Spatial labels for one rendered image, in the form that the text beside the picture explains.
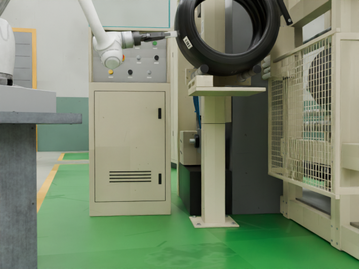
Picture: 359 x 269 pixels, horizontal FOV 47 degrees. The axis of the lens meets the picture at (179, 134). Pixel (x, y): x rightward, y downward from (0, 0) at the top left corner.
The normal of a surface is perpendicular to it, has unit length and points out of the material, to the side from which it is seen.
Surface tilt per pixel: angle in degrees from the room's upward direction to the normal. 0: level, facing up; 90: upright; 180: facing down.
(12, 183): 90
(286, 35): 90
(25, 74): 90
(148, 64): 90
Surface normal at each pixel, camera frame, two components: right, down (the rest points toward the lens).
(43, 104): 0.70, 0.01
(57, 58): 0.24, 0.01
